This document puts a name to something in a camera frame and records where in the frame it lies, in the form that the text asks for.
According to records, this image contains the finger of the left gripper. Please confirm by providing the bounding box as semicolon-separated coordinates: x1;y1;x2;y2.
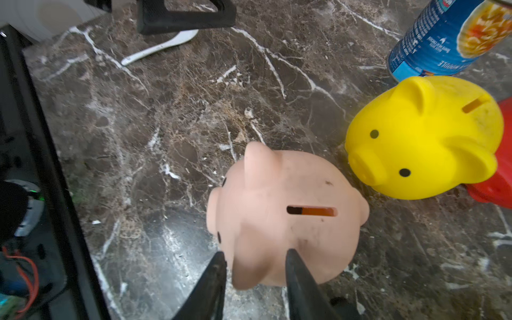
137;0;237;35

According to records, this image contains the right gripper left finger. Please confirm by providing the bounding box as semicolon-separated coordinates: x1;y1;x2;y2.
173;251;227;320

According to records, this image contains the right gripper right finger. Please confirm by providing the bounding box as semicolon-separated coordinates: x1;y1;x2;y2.
285;249;340;319

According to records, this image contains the pink piggy bank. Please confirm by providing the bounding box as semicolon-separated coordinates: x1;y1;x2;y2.
207;141;369;290

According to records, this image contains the yellow piggy bank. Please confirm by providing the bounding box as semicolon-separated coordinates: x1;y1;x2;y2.
345;76;505;200

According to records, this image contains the red piggy bank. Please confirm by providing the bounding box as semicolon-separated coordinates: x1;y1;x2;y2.
465;97;512;209

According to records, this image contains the white plastic spoon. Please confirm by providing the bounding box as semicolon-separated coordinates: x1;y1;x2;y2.
121;29;199;66

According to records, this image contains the soup can blue label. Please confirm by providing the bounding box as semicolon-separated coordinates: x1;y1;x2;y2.
387;0;511;81

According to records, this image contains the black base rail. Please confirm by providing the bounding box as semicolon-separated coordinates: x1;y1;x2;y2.
1;25;109;319

